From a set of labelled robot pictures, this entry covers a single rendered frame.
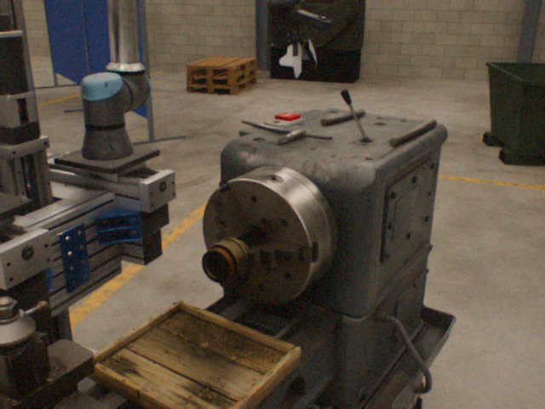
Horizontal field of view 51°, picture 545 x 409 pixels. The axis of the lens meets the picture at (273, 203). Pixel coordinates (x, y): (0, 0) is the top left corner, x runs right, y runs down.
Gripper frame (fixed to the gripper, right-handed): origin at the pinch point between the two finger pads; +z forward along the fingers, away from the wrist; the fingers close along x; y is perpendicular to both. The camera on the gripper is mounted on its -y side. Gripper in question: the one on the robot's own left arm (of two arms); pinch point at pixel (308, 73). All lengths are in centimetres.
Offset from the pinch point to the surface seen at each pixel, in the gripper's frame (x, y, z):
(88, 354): 88, 19, 34
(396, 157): 16.3, -24.8, 22.4
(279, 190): 44.7, -5.0, 19.5
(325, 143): 14.1, -6.3, 17.2
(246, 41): -929, 470, 2
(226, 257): 59, 4, 29
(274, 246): 49, -3, 31
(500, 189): -345, -22, 158
